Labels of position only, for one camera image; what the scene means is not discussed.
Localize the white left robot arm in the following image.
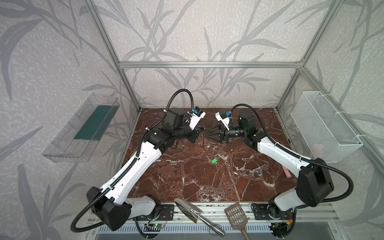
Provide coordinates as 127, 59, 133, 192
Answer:
87, 107, 206, 231

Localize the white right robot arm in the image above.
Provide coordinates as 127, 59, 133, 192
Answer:
209, 110, 334, 217

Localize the steel garden trowel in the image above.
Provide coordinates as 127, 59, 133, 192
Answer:
174, 199, 226, 237

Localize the purple hand rake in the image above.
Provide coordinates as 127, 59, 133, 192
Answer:
282, 166, 292, 179

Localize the brown slotted scoop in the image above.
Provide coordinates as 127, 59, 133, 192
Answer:
224, 203, 250, 240

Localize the pink object in basket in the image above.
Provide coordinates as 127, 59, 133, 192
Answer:
311, 143, 325, 159

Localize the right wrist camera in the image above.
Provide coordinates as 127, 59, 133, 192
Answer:
215, 111, 231, 131

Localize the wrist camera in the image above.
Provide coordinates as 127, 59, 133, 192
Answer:
189, 107, 206, 130
215, 111, 231, 131

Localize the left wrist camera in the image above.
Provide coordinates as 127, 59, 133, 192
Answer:
189, 107, 206, 130

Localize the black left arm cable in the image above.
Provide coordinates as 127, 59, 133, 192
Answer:
70, 88, 195, 233

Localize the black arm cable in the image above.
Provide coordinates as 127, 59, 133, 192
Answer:
70, 88, 195, 233
230, 103, 354, 203

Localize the aluminium frame crossbar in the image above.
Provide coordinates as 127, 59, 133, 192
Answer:
119, 62, 301, 69

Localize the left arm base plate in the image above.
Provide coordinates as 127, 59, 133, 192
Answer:
155, 204, 175, 222

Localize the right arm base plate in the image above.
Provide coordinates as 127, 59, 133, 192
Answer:
251, 203, 294, 221

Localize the white wire mesh basket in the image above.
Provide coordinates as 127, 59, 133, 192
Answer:
291, 91, 364, 163

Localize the clear plastic wall bin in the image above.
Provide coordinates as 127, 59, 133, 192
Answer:
43, 94, 120, 163

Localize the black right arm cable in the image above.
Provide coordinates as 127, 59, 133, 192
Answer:
230, 103, 354, 203

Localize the aluminium frame post left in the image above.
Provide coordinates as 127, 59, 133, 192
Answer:
85, 0, 141, 111

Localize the aluminium frame post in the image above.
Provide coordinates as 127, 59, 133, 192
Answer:
85, 0, 141, 111
276, 0, 344, 111

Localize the aluminium frame post right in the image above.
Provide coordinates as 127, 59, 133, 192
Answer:
276, 0, 344, 111

